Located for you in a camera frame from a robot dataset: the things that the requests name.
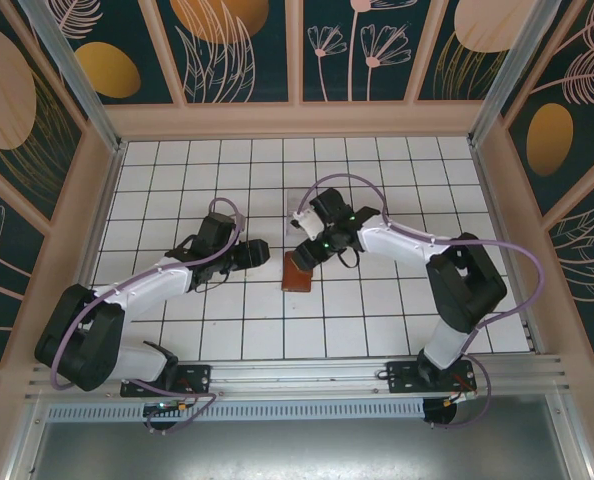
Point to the small electronics board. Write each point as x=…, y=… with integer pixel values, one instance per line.
x=169, y=406

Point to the aluminium frame post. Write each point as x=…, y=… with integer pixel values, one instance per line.
x=503, y=75
x=76, y=75

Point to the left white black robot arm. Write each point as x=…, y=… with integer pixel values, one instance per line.
x=142, y=287

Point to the clear acrylic card stand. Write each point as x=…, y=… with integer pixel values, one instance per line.
x=293, y=199

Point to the grey metal panel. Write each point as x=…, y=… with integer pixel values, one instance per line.
x=297, y=450

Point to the brown leather card holder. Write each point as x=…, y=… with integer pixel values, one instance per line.
x=297, y=282

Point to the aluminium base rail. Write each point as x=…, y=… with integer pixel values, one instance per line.
x=297, y=372

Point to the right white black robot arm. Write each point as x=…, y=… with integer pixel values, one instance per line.
x=402, y=245

